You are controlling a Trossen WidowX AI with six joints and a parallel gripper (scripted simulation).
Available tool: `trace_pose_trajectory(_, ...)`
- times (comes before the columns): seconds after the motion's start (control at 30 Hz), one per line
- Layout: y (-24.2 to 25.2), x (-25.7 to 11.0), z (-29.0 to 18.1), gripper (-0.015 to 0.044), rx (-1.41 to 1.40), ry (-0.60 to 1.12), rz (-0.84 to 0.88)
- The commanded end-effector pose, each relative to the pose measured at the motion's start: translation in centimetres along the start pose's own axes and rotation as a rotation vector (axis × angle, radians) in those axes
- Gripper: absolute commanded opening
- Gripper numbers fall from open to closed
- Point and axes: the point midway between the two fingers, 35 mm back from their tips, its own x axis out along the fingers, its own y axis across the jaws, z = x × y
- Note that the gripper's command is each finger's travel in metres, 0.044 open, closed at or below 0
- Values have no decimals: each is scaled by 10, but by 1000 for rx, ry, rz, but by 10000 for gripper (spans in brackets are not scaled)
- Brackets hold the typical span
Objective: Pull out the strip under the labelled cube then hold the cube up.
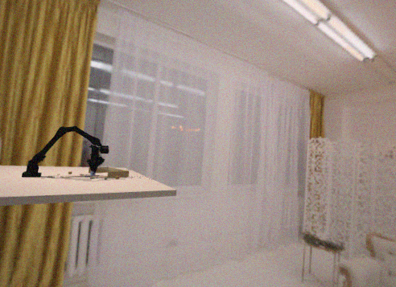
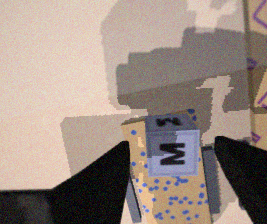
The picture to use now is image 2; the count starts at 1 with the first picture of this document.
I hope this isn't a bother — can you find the tan u-shaped wall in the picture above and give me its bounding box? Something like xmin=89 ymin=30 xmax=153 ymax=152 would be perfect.
xmin=0 ymin=0 xmax=267 ymax=120

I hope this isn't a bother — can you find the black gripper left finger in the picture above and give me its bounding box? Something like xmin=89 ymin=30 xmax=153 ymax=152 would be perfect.
xmin=0 ymin=141 xmax=130 ymax=224

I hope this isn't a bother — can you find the tan strip with blue dots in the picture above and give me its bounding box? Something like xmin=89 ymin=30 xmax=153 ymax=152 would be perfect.
xmin=121 ymin=118 xmax=211 ymax=224

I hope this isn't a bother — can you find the orange strip with pink zigzag pattern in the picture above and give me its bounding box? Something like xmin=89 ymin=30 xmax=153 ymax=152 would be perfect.
xmin=247 ymin=64 xmax=267 ymax=151

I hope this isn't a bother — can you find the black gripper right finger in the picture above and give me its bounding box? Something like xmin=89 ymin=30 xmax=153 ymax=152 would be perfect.
xmin=214 ymin=136 xmax=267 ymax=224

